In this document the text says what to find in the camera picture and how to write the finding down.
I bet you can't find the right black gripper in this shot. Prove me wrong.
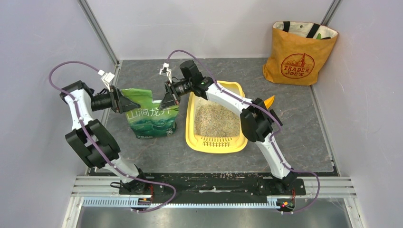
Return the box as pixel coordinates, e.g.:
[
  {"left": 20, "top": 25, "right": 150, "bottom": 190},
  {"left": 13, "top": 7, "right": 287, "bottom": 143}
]
[{"left": 159, "top": 79, "right": 192, "bottom": 111}]

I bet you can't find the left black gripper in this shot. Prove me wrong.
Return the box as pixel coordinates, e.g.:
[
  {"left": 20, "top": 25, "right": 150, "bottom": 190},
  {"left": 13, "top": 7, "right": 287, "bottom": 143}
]
[{"left": 90, "top": 85, "right": 140, "bottom": 114}]

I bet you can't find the green litter bag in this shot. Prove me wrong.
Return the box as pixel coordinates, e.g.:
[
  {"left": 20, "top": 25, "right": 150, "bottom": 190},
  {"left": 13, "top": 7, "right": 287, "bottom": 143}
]
[{"left": 121, "top": 88, "right": 179, "bottom": 139}]

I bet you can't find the yellow litter box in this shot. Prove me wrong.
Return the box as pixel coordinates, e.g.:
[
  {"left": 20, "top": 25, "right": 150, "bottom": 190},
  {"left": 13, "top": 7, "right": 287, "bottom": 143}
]
[{"left": 185, "top": 92, "right": 248, "bottom": 154}]

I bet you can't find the orange litter scoop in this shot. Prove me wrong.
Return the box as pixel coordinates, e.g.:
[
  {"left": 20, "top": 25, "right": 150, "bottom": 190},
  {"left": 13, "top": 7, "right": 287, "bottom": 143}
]
[{"left": 264, "top": 95, "right": 275, "bottom": 109}]

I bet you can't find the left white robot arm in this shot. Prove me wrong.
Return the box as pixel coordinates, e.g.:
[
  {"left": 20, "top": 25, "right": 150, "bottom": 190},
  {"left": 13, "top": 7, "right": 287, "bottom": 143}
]
[{"left": 60, "top": 80, "right": 150, "bottom": 194}]

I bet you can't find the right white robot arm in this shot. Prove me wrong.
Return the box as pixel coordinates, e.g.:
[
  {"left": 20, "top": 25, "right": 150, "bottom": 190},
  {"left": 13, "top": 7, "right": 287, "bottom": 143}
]
[{"left": 159, "top": 60, "right": 297, "bottom": 194}]

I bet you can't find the grey litter pile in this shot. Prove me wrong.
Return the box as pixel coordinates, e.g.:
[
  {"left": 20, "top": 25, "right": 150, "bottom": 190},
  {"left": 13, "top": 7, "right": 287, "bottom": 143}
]
[{"left": 194, "top": 102, "right": 240, "bottom": 137}]

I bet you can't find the orange Trader Joe's bag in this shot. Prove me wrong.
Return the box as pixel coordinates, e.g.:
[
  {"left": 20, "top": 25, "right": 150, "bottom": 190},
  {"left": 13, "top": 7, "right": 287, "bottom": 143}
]
[{"left": 262, "top": 21, "right": 339, "bottom": 86}]

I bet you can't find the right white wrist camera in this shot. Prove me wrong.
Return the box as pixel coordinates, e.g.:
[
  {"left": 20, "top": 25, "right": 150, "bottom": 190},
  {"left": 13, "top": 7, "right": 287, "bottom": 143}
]
[{"left": 159, "top": 62, "right": 172, "bottom": 83}]

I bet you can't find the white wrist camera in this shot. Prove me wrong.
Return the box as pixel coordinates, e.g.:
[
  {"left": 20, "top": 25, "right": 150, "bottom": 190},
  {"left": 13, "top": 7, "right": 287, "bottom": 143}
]
[
  {"left": 98, "top": 70, "right": 115, "bottom": 92},
  {"left": 159, "top": 62, "right": 172, "bottom": 83}
]

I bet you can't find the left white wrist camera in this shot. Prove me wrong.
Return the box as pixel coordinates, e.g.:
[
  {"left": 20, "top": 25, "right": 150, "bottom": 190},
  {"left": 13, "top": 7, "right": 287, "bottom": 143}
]
[{"left": 98, "top": 70, "right": 115, "bottom": 92}]

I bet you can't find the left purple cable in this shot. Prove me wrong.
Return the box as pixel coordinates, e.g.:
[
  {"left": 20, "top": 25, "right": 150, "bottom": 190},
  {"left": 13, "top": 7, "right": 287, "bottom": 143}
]
[{"left": 48, "top": 61, "right": 177, "bottom": 214}]

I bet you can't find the purple cable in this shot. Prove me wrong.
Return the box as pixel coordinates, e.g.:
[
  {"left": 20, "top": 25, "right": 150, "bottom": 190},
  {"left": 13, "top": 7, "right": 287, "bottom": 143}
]
[
  {"left": 48, "top": 61, "right": 177, "bottom": 214},
  {"left": 165, "top": 49, "right": 321, "bottom": 215}
]

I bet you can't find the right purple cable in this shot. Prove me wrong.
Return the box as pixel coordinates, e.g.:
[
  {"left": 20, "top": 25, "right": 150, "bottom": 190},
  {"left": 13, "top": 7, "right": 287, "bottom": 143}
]
[{"left": 165, "top": 49, "right": 321, "bottom": 215}]

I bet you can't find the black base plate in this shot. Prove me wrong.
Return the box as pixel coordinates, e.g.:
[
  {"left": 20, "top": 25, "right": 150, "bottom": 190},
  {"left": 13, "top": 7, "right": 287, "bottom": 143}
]
[{"left": 110, "top": 172, "right": 307, "bottom": 204}]

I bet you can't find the aluminium rail frame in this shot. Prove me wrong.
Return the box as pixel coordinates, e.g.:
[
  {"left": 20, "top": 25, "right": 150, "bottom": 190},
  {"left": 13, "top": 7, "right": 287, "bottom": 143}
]
[{"left": 62, "top": 176, "right": 363, "bottom": 228}]

